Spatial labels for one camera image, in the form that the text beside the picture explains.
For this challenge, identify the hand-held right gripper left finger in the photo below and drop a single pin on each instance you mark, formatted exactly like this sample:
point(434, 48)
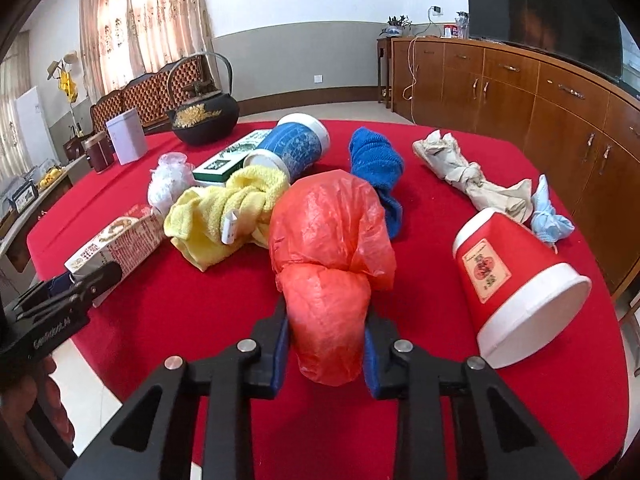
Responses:
point(281, 355)

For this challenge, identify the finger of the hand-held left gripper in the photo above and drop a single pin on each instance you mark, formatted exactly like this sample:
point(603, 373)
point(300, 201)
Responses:
point(100, 280)
point(42, 295)

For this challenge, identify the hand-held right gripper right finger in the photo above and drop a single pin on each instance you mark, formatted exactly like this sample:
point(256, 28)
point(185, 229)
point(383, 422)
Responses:
point(371, 365)

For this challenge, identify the clear plastic bag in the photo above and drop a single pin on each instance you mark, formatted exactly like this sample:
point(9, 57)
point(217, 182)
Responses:
point(167, 180)

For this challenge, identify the orange plastic bag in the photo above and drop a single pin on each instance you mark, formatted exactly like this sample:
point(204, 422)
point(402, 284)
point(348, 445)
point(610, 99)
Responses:
point(325, 240)

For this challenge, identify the blue paper cup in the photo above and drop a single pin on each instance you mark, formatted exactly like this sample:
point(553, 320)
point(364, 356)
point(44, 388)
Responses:
point(292, 147)

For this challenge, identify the printed snack carton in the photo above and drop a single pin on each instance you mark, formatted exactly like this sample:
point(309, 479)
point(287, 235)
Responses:
point(120, 240)

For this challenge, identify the red tablecloth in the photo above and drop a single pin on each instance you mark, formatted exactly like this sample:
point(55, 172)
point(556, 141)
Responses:
point(200, 320)

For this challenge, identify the plate of fruit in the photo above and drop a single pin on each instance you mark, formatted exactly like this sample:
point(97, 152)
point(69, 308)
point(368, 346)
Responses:
point(50, 176)

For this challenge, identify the yellow towel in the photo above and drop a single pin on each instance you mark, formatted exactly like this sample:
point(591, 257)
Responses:
point(205, 220)

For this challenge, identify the brown tea canister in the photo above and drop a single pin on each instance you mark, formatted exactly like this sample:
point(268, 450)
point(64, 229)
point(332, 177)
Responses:
point(100, 152)

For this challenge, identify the white tin box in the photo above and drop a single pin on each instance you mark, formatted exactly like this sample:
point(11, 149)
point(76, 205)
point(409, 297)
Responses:
point(125, 135)

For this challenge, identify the red paper cup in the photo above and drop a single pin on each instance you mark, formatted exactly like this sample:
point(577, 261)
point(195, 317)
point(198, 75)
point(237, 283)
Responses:
point(510, 280)

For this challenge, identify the green flat box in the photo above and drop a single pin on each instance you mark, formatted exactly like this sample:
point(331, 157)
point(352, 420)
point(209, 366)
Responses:
point(220, 165)

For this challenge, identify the white refrigerator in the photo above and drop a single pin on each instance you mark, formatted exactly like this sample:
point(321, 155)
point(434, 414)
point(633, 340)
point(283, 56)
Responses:
point(35, 125)

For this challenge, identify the wooden bench sofa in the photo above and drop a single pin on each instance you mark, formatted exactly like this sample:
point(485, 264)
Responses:
point(145, 95)

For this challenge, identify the black iron teapot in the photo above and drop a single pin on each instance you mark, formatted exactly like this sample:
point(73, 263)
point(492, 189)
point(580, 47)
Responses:
point(205, 120)

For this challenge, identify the blue towel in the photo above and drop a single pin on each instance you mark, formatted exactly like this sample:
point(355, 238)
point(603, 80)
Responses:
point(372, 160)

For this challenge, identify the crumpled brown paper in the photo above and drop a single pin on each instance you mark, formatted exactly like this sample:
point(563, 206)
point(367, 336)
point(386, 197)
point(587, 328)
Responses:
point(460, 170)

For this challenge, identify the crumpled light blue face mask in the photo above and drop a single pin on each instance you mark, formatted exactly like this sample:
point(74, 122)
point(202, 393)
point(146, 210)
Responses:
point(546, 215)

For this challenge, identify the patterned beige curtain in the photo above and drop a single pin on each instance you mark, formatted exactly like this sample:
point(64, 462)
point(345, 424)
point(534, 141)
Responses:
point(150, 20)

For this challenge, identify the long wooden cabinet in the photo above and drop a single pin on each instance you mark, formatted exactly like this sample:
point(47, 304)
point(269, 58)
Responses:
point(500, 95)

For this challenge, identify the small potted plant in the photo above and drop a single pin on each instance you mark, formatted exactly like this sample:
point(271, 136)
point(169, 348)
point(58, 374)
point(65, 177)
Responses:
point(395, 25)

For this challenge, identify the small red white box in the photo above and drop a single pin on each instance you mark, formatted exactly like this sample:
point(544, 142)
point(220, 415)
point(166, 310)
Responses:
point(449, 30)

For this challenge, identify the clear bottles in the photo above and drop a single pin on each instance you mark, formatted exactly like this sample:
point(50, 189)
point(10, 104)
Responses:
point(462, 25)

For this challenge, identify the black television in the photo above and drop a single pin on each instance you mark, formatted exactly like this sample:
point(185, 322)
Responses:
point(540, 5)

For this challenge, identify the small picture frame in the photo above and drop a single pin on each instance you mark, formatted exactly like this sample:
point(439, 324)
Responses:
point(25, 197)

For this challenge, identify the wall charger plug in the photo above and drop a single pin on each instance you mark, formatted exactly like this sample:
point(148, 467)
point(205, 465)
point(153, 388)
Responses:
point(436, 10)

